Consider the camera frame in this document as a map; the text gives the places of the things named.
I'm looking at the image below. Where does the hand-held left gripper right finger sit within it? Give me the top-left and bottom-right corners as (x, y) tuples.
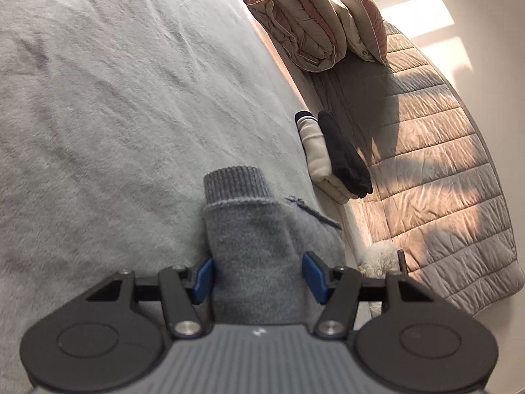
(302, 252), (435, 339)

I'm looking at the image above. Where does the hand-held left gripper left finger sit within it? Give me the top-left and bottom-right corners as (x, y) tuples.
(86, 256), (215, 339)

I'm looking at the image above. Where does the grey patterned knit sweater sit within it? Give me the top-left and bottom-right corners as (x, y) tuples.
(201, 166), (346, 326)

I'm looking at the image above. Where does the white plush toy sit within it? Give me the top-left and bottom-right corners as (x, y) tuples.
(357, 240), (405, 317)

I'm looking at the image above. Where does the folded cream garment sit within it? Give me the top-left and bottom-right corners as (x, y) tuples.
(294, 111), (354, 205)

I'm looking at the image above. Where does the folded black garment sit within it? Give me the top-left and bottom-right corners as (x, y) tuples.
(318, 110), (374, 198)

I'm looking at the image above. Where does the quilted beige bed pad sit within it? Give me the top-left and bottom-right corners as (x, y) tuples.
(304, 20), (525, 317)

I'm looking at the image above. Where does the beige maroon pillow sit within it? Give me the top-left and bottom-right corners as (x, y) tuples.
(320, 0), (388, 65)

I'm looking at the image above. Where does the folded beige pink quilt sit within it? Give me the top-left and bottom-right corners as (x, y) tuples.
(240, 0), (350, 74)

